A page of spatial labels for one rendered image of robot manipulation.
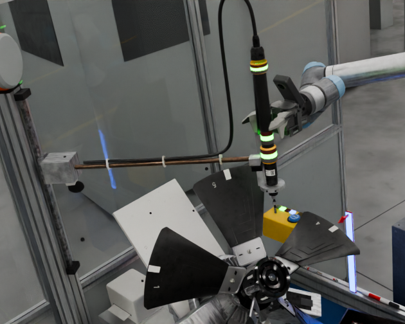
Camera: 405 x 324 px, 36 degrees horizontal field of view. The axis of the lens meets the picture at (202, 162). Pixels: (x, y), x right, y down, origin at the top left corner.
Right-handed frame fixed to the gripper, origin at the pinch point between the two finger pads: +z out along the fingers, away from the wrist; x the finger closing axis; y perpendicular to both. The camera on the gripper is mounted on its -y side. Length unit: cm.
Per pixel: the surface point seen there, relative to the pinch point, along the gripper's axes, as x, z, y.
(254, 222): 6.8, -0.9, 34.0
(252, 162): 2.6, 0.8, 12.1
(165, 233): 12.2, 27.4, 23.9
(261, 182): 1.3, -0.1, 18.4
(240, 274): 1.9, 12.1, 42.7
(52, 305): 70, 41, 67
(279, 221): 28, -35, 59
